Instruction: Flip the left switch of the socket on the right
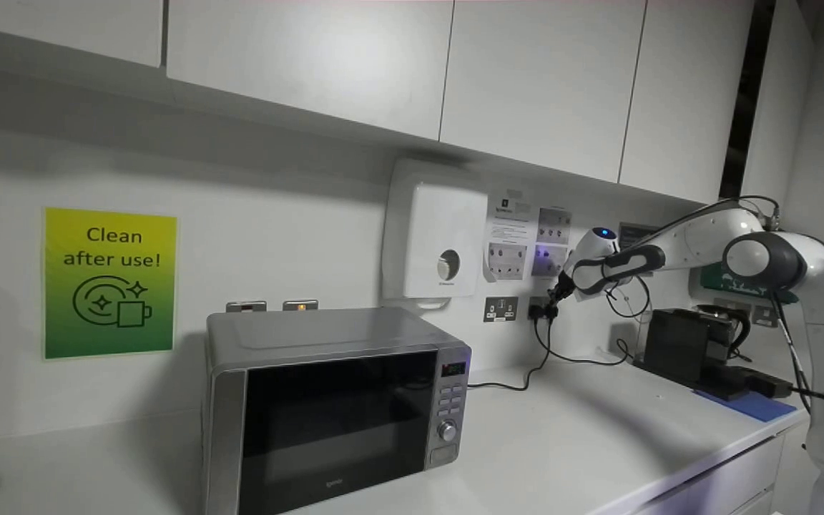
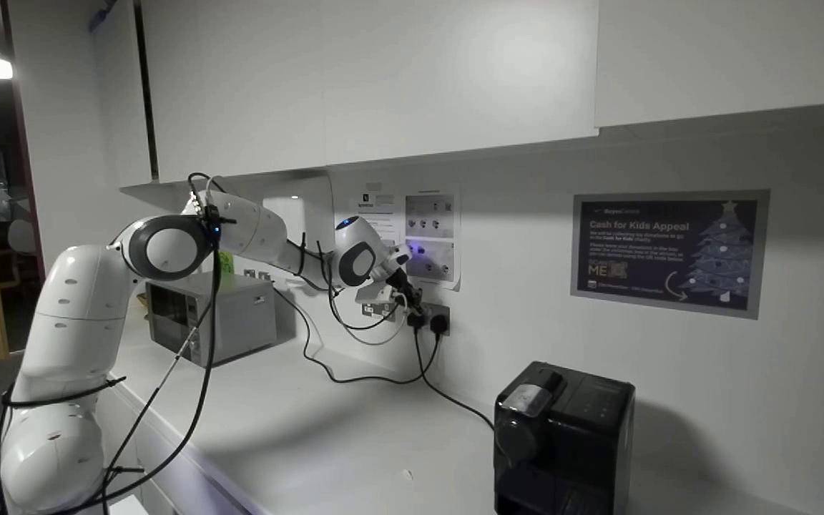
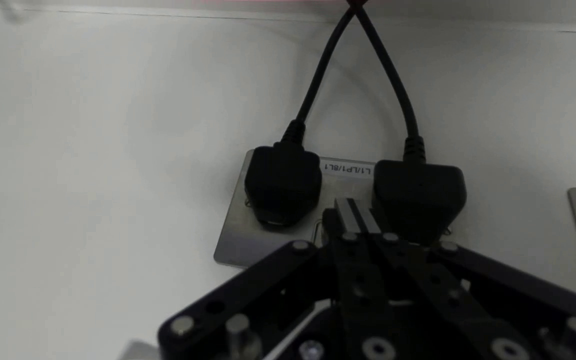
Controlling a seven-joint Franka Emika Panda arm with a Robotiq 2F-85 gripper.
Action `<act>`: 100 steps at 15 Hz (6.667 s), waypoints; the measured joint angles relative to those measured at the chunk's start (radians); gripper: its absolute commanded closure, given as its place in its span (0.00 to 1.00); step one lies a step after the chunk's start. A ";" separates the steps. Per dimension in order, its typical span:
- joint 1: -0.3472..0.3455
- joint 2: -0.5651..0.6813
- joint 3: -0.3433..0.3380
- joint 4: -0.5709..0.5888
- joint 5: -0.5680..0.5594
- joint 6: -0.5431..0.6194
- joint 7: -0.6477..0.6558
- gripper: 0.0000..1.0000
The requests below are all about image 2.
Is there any black coffee machine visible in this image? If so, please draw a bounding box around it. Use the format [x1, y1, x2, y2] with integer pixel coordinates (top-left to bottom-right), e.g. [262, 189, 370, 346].
[492, 357, 638, 515]

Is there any black vertical wall strip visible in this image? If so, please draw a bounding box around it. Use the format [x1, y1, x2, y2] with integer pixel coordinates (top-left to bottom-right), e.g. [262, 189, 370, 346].
[133, 0, 161, 187]

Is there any dark framed Christmas tree poster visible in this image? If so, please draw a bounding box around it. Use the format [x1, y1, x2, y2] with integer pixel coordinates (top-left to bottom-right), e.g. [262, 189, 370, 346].
[569, 187, 774, 323]

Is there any white paper notice sheet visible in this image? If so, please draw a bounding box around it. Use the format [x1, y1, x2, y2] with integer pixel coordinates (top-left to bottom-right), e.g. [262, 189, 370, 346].
[352, 183, 465, 289]

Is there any black coffee machine power cable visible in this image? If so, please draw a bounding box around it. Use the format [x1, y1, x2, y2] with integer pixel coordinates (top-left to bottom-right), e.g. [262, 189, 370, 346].
[415, 330, 498, 435]

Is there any green clean after use sign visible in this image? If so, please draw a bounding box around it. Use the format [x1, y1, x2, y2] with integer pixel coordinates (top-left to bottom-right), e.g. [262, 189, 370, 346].
[217, 249, 240, 293]

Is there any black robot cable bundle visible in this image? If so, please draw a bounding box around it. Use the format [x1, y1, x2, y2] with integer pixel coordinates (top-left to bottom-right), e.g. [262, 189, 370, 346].
[0, 170, 234, 515]

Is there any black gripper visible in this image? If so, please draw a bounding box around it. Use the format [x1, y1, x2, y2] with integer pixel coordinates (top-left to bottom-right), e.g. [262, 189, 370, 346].
[383, 267, 432, 332]

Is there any black microwave power cable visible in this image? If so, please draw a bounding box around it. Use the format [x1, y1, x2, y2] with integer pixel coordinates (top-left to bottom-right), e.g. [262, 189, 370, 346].
[273, 283, 445, 390]

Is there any white wall cabinet door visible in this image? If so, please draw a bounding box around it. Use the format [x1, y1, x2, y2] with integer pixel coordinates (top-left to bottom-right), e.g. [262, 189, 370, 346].
[220, 0, 335, 179]
[330, 0, 602, 167]
[596, 0, 824, 129]

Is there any silver microwave oven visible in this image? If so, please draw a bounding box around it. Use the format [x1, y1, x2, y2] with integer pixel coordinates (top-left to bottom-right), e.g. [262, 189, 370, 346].
[143, 276, 286, 372]

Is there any silver double wall socket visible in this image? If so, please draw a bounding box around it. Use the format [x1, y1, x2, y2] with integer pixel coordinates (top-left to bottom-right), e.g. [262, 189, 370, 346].
[419, 300, 456, 339]

